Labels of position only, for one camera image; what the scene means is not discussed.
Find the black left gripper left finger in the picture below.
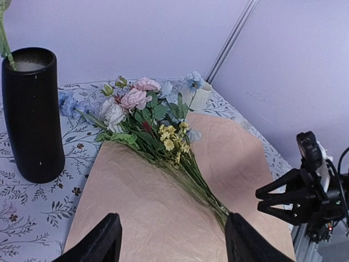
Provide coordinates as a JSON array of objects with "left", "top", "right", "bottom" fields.
[{"left": 54, "top": 213, "right": 122, "bottom": 262}]

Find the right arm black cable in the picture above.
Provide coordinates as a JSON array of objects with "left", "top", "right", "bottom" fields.
[{"left": 326, "top": 147, "right": 349, "bottom": 216}]

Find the cream ceramic mug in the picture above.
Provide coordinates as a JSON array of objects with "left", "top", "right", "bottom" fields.
[{"left": 180, "top": 82, "right": 213, "bottom": 111}]

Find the black tall vase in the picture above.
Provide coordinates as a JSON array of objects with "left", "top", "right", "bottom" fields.
[{"left": 2, "top": 47, "right": 65, "bottom": 183}]

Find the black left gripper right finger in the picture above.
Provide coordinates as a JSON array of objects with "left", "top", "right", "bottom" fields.
[{"left": 225, "top": 212, "right": 292, "bottom": 262}]

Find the floral patterned table mat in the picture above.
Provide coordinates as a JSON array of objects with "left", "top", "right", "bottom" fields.
[{"left": 1, "top": 81, "right": 291, "bottom": 261}]

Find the green paper flower bouquet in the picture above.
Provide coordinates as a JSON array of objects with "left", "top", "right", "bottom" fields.
[{"left": 58, "top": 76, "right": 230, "bottom": 228}]

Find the white rose stem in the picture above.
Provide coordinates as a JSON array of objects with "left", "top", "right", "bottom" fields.
[{"left": 0, "top": 0, "right": 16, "bottom": 70}]

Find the right aluminium post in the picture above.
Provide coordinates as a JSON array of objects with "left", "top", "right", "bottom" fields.
[{"left": 205, "top": 0, "right": 259, "bottom": 84}]

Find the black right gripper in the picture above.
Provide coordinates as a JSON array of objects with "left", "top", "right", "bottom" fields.
[{"left": 255, "top": 169, "right": 348, "bottom": 243}]

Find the peach wrapping paper sheet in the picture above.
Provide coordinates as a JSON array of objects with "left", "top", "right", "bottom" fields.
[{"left": 65, "top": 114, "right": 295, "bottom": 261}]

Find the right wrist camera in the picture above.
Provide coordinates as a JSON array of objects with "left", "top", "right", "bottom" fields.
[{"left": 296, "top": 130, "right": 333, "bottom": 192}]

